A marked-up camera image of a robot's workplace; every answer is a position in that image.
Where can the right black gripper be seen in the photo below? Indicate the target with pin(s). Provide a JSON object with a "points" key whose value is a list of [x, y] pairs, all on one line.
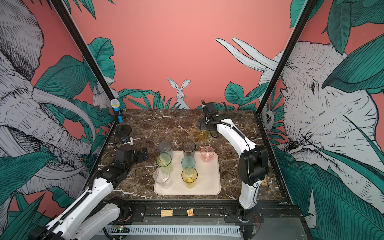
{"points": [[202, 124]]}

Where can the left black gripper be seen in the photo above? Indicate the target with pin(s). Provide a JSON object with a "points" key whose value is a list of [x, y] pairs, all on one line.
{"points": [[140, 158]]}

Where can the short yellow glass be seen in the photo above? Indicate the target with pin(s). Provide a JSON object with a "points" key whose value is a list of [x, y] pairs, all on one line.
{"points": [[202, 135]]}

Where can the pink short glass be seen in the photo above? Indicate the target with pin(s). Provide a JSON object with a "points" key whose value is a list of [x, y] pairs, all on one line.
{"points": [[207, 153]]}

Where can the dark grey tall glass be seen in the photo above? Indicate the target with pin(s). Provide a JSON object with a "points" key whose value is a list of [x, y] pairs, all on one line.
{"points": [[189, 148]]}

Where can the light green tall glass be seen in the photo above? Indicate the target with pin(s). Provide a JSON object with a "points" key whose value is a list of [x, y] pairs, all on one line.
{"points": [[164, 161]]}

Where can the blue tall plastic glass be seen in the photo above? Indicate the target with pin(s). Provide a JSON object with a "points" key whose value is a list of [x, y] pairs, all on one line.
{"points": [[165, 147]]}

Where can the clear faceted glass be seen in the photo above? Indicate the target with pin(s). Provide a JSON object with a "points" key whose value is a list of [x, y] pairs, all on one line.
{"points": [[162, 177]]}

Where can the frosted teal textured glass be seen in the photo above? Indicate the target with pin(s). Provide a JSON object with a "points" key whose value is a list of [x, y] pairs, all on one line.
{"points": [[188, 162]]}

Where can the tall yellow glass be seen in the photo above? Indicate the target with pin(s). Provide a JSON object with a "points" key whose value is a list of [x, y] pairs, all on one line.
{"points": [[189, 177]]}

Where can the beige plastic tray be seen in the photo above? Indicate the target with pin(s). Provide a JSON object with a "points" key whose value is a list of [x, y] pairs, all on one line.
{"points": [[207, 183]]}

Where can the short green glass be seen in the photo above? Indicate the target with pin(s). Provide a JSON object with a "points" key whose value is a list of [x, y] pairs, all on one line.
{"points": [[214, 134]]}

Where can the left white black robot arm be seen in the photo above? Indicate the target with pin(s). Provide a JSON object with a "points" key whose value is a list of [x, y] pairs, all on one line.
{"points": [[78, 222]]}

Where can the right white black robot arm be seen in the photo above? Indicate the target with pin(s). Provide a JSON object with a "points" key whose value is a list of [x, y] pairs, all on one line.
{"points": [[253, 159]]}

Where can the microphone on black stand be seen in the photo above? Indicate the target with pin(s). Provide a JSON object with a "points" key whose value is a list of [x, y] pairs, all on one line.
{"points": [[123, 130]]}

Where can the orange letter A tag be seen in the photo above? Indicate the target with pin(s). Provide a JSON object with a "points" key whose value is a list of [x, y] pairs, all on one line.
{"points": [[190, 212]]}

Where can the white ventilated strip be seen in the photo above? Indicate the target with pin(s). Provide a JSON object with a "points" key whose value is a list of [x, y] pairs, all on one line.
{"points": [[137, 230]]}

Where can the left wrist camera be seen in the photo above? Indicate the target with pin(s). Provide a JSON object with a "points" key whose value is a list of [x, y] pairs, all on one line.
{"points": [[127, 140]]}

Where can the wooden block on rail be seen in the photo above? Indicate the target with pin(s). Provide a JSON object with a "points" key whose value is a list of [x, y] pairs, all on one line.
{"points": [[167, 213]]}

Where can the left black frame post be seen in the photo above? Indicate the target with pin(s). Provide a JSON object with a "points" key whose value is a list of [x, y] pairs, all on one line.
{"points": [[66, 18]]}

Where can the black frame post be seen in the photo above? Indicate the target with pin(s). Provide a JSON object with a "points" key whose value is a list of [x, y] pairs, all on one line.
{"points": [[297, 31], [66, 18]]}

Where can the black front rail base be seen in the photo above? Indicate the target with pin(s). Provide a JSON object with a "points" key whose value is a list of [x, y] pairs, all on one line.
{"points": [[134, 211]]}

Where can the right black frame post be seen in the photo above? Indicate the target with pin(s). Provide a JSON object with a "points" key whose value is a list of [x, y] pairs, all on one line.
{"points": [[297, 31]]}

